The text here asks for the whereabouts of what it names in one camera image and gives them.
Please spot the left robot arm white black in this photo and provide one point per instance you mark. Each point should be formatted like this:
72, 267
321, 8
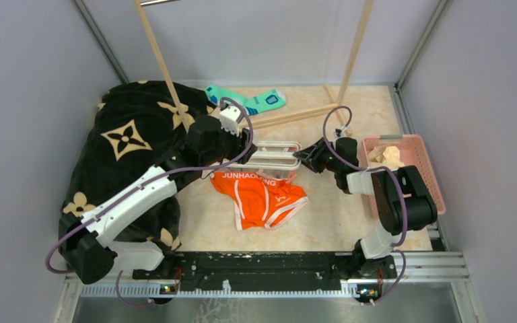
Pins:
88, 242

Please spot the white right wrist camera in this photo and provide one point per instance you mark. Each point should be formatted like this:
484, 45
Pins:
339, 133

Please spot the black floral blanket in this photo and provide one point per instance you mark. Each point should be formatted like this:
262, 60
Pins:
135, 124

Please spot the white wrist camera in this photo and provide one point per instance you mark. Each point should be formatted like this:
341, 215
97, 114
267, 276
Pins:
339, 133
230, 118

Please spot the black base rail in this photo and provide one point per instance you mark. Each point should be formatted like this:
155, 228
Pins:
273, 274

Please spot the white plastic clip hanger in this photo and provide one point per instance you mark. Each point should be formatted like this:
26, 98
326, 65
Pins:
271, 155

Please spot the orange underwear white trim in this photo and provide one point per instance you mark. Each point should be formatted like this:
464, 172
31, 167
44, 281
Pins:
260, 200

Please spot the pink perforated plastic basket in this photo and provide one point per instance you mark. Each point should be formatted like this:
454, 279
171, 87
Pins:
413, 153

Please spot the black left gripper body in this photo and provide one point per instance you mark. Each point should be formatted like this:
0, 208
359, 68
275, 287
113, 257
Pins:
235, 149

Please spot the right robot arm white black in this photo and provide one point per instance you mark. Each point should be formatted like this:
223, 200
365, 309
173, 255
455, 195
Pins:
402, 200

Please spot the green patterned sock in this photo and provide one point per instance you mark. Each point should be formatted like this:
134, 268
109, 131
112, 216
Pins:
267, 101

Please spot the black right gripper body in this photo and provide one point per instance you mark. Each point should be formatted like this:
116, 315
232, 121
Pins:
321, 157

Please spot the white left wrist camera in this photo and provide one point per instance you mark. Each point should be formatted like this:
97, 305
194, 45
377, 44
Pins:
230, 118

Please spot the beige cloth in basket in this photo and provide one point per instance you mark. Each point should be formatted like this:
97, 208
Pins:
385, 155

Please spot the wooden drying rack frame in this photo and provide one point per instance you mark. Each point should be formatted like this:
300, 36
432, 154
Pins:
283, 118

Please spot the salmon pink clothes peg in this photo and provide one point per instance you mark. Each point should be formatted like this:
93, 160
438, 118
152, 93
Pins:
291, 178

